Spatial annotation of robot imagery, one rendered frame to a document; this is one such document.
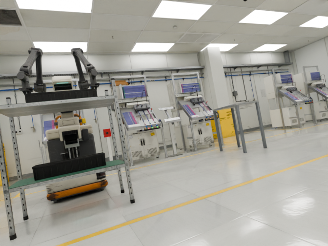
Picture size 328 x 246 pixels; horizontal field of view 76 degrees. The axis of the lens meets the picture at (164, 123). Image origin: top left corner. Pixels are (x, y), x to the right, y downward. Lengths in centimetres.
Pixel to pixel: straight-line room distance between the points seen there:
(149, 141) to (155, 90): 242
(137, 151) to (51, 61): 337
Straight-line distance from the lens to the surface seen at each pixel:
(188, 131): 495
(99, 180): 259
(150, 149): 456
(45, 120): 443
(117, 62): 649
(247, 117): 843
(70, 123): 262
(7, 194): 191
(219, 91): 709
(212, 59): 727
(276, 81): 752
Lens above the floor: 58
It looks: 2 degrees up
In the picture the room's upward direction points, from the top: 10 degrees counter-clockwise
